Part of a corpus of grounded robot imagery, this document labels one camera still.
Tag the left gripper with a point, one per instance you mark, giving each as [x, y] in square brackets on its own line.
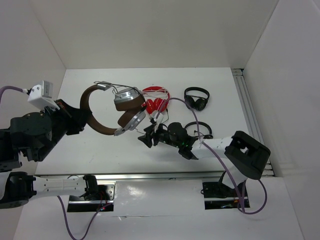
[77, 117]

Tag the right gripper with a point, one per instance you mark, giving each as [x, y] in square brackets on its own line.
[147, 138]

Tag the brown silver headphones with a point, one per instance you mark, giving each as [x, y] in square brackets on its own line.
[127, 99]

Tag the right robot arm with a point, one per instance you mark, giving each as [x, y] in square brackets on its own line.
[247, 155]

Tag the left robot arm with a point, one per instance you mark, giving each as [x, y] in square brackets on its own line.
[34, 136]

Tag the red headphones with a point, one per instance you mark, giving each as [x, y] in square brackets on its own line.
[155, 99]

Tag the black headphones far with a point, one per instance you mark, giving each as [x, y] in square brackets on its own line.
[196, 102]

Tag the black headphones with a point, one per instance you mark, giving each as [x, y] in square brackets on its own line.
[205, 130]
[196, 102]

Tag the black headphones near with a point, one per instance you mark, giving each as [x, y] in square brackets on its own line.
[205, 130]

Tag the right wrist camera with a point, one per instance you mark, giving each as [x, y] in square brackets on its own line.
[156, 117]

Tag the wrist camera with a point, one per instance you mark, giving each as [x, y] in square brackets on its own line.
[156, 117]
[41, 96]

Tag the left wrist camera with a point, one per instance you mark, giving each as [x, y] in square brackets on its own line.
[41, 96]

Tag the aluminium front rail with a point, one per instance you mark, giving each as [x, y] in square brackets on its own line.
[211, 175]

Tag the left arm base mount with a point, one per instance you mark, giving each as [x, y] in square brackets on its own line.
[103, 200]

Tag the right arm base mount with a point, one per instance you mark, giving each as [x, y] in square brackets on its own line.
[218, 196]

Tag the aluminium side rail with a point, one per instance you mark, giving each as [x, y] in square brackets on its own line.
[246, 104]

